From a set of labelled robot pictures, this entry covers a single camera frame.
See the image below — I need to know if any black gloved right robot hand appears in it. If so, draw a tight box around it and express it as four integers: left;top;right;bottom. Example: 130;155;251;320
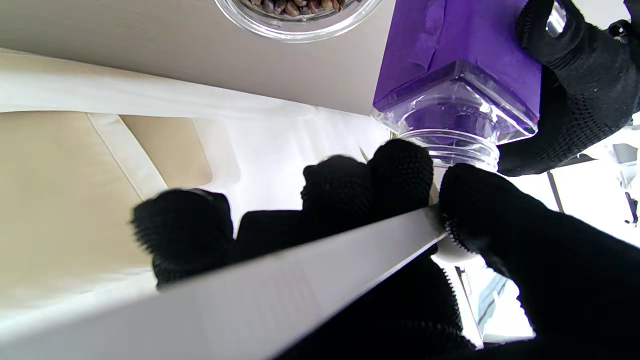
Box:
131;139;640;360

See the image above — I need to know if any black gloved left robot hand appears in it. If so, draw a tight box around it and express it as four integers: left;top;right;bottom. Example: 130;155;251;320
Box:
497;0;640;177

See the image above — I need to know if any purple coffee jar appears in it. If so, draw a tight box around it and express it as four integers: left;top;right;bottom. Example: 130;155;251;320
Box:
371;0;568;173

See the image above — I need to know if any glass jar of coffee beans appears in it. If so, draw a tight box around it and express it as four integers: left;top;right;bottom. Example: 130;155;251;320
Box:
214;0;383;43

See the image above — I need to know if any white plastic spoon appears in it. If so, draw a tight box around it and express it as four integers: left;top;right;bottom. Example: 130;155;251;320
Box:
0;165;483;360

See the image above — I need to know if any black framed glass panel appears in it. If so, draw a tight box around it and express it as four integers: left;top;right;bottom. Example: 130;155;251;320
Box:
467;267;535;343

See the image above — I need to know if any thin black stand pole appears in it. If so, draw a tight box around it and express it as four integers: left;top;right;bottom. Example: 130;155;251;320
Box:
546;170;566;215

